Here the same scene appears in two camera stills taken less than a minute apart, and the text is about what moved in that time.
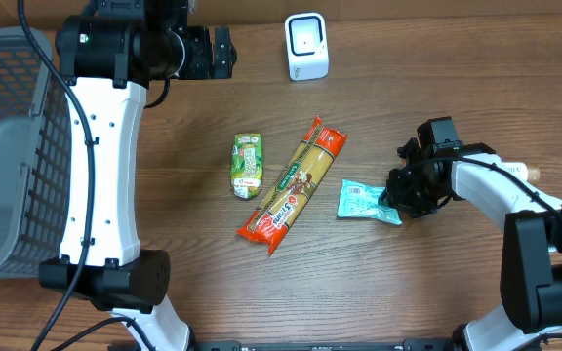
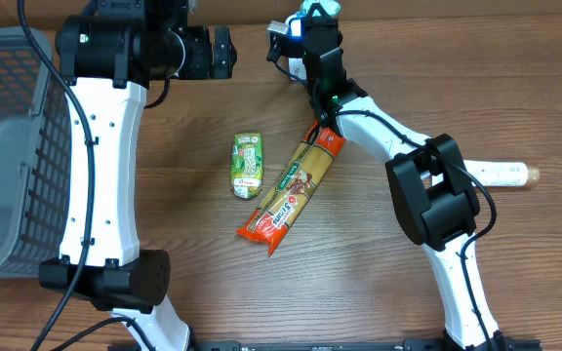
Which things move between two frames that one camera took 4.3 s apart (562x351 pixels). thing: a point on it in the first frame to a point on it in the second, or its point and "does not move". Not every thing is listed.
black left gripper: (220, 52) does not move
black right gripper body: (419, 196) to (336, 34)
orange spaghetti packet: (279, 209) does not move
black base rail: (409, 345) does not move
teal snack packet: (362, 202) to (330, 7)
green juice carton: (247, 165) does not move
